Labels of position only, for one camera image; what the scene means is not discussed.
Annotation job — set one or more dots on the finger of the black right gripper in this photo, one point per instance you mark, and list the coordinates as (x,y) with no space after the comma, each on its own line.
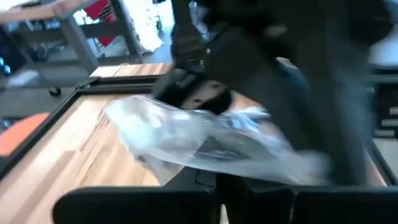
(329,124)

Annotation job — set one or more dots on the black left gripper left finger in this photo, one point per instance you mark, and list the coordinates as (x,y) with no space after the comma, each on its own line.
(140,207)

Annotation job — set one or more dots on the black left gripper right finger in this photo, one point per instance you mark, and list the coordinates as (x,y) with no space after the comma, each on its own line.
(295,207)

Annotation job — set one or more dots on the clear plastic zip bag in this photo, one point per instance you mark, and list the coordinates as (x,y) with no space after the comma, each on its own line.
(161,133)

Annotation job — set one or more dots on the white patterned hanging cloth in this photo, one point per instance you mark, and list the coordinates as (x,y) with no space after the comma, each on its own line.
(143,25)

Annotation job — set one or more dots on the orange bowl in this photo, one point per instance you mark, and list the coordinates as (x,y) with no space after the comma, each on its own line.
(18,133)

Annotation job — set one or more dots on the black caster wheel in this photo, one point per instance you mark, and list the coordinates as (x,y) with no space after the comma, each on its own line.
(55,91)

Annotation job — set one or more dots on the red plastic bins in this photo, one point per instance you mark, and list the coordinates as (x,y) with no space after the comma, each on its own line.
(99,12)

